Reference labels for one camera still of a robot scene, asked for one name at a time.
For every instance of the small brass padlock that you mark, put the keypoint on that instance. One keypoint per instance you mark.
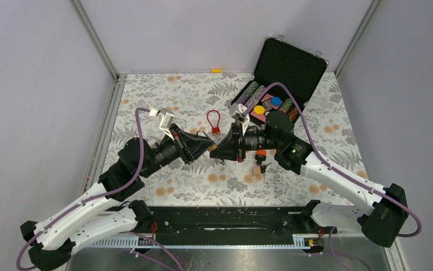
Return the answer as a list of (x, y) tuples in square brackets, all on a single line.
[(213, 145)]

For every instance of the black poker chip case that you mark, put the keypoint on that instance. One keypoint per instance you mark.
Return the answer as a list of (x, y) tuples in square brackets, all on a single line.
[(299, 71)]

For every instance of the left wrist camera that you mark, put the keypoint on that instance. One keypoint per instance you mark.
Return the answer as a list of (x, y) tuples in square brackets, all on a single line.
[(167, 117)]

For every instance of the red cable padlock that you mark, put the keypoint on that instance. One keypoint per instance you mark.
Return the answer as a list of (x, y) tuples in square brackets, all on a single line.
[(213, 118)]

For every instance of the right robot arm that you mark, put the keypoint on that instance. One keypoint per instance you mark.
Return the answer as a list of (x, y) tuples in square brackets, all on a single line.
[(379, 212)]

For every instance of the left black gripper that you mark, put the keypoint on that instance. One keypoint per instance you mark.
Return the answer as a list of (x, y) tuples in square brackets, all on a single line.
[(200, 143)]

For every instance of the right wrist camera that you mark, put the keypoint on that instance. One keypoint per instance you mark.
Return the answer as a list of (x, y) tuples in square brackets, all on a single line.
[(238, 113)]

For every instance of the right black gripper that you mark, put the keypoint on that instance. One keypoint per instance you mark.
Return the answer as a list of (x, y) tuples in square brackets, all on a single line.
[(229, 149)]

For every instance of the tan block near keys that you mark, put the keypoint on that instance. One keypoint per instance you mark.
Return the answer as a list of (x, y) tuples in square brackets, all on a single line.
[(256, 171)]

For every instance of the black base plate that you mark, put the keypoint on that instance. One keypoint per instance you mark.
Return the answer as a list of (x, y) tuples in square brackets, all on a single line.
[(229, 226)]

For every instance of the orange black padlock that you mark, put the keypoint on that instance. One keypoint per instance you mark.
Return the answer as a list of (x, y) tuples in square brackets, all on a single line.
[(260, 157)]

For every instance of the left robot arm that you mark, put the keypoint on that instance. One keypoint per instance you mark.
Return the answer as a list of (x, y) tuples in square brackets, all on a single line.
[(53, 241)]

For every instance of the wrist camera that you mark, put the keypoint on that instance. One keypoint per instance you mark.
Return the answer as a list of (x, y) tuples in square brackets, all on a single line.
[(238, 113), (167, 117)]

